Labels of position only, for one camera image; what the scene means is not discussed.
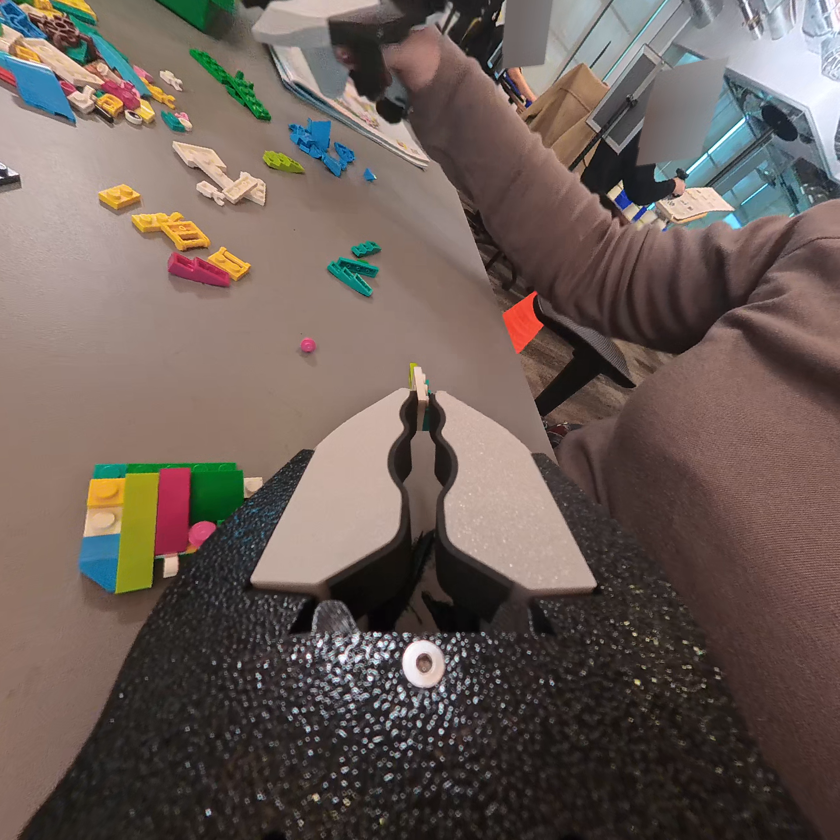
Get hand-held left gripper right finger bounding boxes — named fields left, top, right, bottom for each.
left=430, top=390, right=598, bottom=598

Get yellow lego frame piece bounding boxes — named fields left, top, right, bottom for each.
left=161, top=211, right=211, bottom=252

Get black chair armrest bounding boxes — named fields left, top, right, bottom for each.
left=533, top=294, right=636, bottom=417

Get yellow lego bracket plate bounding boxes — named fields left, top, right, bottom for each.
left=208, top=246, right=252, bottom=282

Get green lego plates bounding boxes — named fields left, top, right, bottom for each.
left=189, top=47, right=272, bottom=122

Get paper booklet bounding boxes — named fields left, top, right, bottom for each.
left=656, top=185, right=735, bottom=227

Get teal lego wedge pieces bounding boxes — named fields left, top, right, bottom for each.
left=327, top=241, right=383, bottom=298

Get multicolour lego wing assembly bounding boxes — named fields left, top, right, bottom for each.
left=79, top=461, right=263, bottom=595

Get magenta lego slope brick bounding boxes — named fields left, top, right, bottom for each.
left=167, top=252, right=232, bottom=288

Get pile of mixed lego bricks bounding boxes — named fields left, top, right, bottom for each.
left=0, top=0, right=158, bottom=129

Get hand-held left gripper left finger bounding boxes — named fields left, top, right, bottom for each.
left=251, top=387, right=414, bottom=596

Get cluster of blue lego pieces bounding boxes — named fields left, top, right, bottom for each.
left=287, top=118, right=378, bottom=183

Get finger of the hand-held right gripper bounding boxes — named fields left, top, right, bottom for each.
left=251, top=0, right=383, bottom=50
left=305, top=46, right=353, bottom=99

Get lego instruction booklet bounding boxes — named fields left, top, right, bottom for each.
left=269, top=42, right=431, bottom=170

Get person's right hand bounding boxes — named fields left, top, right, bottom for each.
left=384, top=29, right=448, bottom=91

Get stack of green bins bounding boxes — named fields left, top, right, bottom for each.
left=156, top=0, right=236, bottom=34

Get white lego plates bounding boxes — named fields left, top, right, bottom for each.
left=172, top=140, right=268, bottom=207

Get beige coat on rack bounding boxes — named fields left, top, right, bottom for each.
left=525, top=62, right=611, bottom=165

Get person's right forearm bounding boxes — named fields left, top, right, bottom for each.
left=403, top=29, right=840, bottom=355

